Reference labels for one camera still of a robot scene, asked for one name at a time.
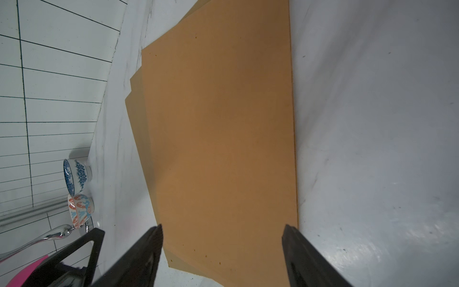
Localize silver wire glass rack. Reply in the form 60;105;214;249
1;224;77;263

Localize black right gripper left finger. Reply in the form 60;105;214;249
92;225;163;287

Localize pink plastic wine glass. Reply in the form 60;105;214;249
6;255;49;287

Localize red blue patterned bowl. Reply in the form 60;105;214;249
68;193;94;229

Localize brown kraft file bag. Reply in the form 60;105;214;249
142;1;298;287

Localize blue white patterned bowl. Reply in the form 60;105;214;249
63;159;93;197

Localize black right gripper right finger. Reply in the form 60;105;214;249
282;225;350;287

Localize lower brown kraft file bags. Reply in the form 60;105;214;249
125;0;210;277

